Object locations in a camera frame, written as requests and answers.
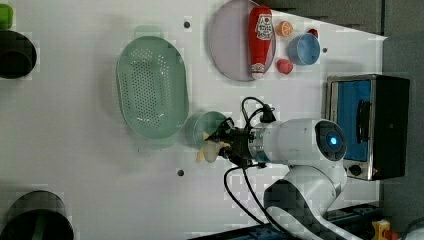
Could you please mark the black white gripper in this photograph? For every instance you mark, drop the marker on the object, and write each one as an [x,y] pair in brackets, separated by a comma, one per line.
[237,138]

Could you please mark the peeled toy banana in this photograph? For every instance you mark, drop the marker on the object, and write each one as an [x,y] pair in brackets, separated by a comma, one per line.
[209,152]

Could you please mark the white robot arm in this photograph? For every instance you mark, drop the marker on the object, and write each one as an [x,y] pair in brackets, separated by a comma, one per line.
[313,150]

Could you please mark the green mug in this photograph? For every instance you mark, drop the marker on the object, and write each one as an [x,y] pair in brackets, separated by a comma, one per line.
[198,124]

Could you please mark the near red strawberry toy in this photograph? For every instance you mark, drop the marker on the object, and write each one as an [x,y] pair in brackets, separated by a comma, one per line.
[284,66]

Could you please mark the red strawberry toy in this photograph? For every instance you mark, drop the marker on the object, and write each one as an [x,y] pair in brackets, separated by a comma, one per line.
[284,66]
[314,32]

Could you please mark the green perforated colander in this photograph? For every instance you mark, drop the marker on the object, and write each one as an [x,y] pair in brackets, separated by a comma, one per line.
[153,93]

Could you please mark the blue bowl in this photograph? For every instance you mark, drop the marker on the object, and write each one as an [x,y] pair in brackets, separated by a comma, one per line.
[304,50]

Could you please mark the red ketchup bottle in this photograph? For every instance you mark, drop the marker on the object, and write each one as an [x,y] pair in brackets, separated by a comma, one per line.
[260,32]

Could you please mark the orange slice toy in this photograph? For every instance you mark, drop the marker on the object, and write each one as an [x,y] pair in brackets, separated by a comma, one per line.
[284,29]

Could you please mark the far red strawberry toy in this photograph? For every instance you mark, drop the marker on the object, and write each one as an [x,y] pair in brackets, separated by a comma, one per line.
[314,32]

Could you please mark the black toaster oven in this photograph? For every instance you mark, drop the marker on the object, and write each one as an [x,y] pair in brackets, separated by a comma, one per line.
[372,110]

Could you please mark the yellow object at edge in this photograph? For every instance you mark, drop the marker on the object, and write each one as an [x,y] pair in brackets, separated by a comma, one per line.
[383,231]

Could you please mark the black cylinder at corner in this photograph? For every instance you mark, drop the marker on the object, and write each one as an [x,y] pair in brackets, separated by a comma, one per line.
[38,215]

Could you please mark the black cylinder near edge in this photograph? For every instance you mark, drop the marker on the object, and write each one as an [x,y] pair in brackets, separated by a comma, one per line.
[18,55]

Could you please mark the green small cylinder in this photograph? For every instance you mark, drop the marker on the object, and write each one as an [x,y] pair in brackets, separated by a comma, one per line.
[6,17]

